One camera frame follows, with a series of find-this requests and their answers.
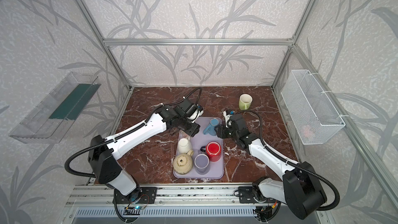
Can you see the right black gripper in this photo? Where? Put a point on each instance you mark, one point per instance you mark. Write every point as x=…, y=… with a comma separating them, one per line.
x=224, y=130

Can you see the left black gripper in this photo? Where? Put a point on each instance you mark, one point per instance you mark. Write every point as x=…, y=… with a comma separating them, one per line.
x=189, y=127

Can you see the blue mug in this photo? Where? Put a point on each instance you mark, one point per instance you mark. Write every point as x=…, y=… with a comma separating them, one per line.
x=211, y=128

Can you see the light green mug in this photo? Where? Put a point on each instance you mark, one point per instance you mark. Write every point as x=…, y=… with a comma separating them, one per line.
x=245, y=101

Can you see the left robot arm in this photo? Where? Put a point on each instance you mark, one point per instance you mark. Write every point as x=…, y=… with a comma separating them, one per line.
x=104, y=159

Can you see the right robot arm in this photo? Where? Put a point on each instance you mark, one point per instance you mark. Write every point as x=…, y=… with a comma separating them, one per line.
x=298, y=185

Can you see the white mug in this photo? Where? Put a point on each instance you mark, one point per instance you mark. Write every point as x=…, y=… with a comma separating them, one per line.
x=184, y=145

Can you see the red mug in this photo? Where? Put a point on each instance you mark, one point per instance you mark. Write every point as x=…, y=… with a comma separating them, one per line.
x=212, y=150

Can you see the beige stoneware mug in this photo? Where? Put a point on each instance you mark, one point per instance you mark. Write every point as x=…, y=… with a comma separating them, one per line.
x=183, y=163

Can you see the lavender mug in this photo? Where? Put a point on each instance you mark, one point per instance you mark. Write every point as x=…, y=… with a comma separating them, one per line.
x=201, y=163

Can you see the lavender plastic tray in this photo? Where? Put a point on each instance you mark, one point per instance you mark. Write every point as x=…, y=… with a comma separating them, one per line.
x=216, y=169

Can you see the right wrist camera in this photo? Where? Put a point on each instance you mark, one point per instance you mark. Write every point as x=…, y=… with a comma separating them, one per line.
x=227, y=114

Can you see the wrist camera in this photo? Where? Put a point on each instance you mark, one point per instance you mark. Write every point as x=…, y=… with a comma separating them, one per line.
x=227, y=114
x=189, y=110

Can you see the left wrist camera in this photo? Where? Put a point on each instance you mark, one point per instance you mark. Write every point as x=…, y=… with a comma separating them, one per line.
x=189, y=110

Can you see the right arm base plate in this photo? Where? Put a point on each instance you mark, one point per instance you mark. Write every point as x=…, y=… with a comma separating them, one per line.
x=250, y=194

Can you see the white wire mesh basket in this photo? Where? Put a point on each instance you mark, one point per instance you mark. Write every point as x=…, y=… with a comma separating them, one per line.
x=314, y=116

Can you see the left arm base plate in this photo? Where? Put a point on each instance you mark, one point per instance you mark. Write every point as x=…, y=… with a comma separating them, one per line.
x=143, y=195

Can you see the aluminium front rail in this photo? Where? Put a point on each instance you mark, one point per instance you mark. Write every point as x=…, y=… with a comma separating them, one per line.
x=212, y=194

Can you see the clear plastic wall bin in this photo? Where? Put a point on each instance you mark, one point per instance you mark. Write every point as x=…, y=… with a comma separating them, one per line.
x=50, y=120

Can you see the aluminium cage frame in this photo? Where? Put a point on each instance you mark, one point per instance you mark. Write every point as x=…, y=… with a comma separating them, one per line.
x=380, y=172

